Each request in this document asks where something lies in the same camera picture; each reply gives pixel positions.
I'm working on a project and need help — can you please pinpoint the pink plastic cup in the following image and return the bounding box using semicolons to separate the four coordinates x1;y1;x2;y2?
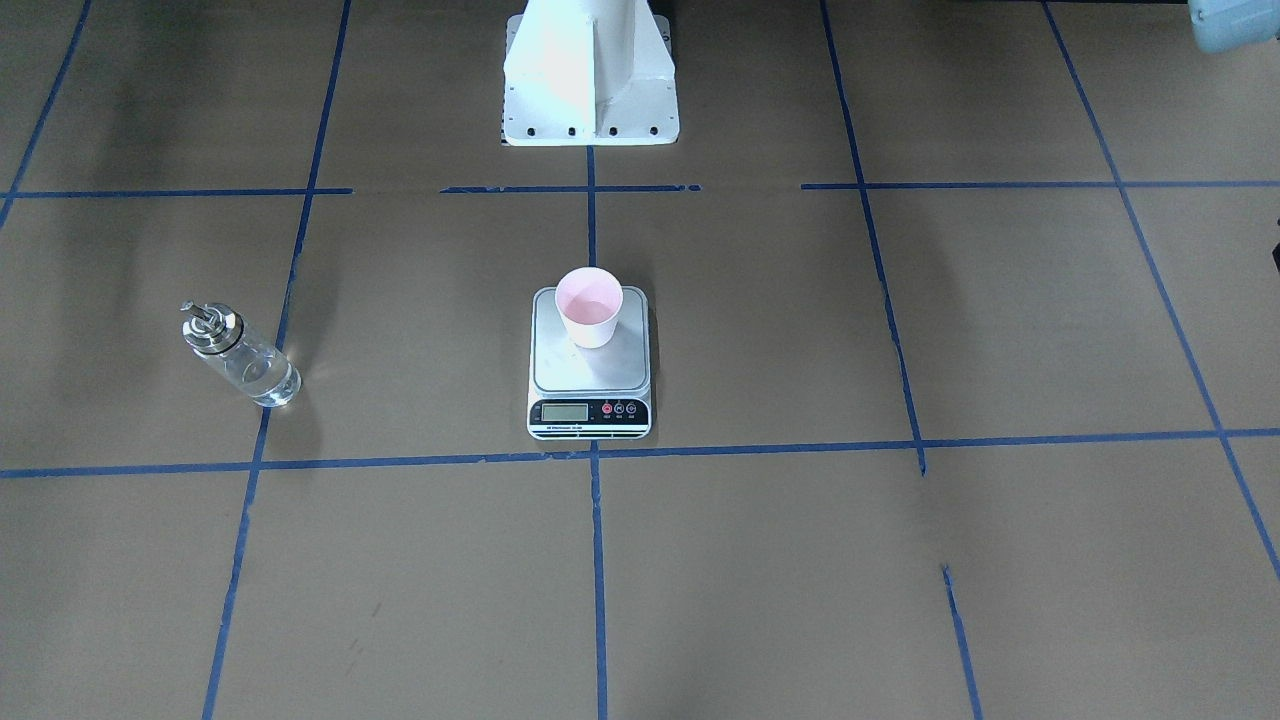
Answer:
554;266;625;348

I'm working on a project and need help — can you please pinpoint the clear glass sauce bottle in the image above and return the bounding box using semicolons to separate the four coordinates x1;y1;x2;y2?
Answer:
180;301;303;407

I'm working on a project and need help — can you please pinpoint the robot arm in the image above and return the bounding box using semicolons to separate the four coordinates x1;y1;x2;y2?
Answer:
1187;0;1279;54

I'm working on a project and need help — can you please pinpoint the silver digital kitchen scale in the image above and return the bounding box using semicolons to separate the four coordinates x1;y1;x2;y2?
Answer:
526;286;655;441

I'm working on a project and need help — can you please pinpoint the brown paper table cover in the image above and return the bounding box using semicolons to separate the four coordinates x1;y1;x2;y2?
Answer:
3;1;1277;719

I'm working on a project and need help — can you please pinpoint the white pedestal column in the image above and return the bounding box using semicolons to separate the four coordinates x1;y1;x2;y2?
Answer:
500;1;681;147

